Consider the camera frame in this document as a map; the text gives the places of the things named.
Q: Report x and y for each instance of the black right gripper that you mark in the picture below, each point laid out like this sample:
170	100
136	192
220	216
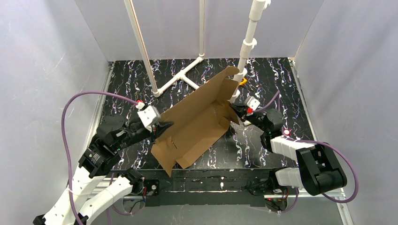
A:
244	112

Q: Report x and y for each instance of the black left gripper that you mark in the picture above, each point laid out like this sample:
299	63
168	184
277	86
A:
154	128

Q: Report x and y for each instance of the brown cardboard box sheet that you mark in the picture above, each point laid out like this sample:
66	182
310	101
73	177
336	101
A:
199	120

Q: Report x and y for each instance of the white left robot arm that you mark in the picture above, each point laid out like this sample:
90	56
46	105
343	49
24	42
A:
114	133

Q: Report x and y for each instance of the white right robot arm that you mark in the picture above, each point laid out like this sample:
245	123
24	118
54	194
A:
318	170

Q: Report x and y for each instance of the yellow tape measure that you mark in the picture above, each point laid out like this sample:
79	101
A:
243	81

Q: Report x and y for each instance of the red black small bottle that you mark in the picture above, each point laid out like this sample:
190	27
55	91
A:
287	132

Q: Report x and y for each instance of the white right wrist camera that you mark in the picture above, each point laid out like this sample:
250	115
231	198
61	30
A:
251	103

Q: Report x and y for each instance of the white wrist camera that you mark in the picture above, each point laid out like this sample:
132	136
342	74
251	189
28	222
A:
149	117
251	103

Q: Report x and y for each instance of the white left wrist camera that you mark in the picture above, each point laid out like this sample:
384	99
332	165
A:
149	117

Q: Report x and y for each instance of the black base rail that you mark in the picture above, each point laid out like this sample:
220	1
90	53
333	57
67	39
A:
208	187

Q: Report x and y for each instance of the white PVC pipe frame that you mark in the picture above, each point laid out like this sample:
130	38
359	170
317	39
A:
249	43

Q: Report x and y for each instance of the white wooden corner post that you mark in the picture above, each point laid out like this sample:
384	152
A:
141	45

